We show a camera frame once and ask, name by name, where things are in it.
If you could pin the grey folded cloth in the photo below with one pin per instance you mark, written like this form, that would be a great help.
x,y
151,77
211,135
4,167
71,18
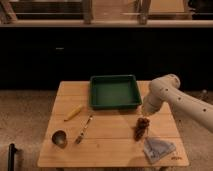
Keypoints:
x,y
156,149

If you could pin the small metal cup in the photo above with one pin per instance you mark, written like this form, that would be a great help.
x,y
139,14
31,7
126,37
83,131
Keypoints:
x,y
59,138

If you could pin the black object on floor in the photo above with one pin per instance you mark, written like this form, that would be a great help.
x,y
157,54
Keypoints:
x,y
11,153

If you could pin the yellow corn cob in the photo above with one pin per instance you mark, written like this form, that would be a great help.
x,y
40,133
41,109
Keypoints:
x,y
73,113

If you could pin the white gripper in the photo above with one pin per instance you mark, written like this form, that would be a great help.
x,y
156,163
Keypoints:
x,y
151,105

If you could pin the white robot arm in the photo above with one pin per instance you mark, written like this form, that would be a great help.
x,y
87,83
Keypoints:
x,y
166,89

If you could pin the green plastic tray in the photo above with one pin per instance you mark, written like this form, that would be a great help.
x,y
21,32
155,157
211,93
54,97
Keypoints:
x,y
114,92

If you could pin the dark red grape bunch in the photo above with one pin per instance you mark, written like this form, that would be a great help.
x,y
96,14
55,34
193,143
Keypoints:
x,y
141,126

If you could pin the wooden folding table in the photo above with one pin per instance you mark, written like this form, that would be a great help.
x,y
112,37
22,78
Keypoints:
x,y
108,140

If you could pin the wooden shelf rail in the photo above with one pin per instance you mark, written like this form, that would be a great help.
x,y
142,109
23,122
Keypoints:
x,y
106,13

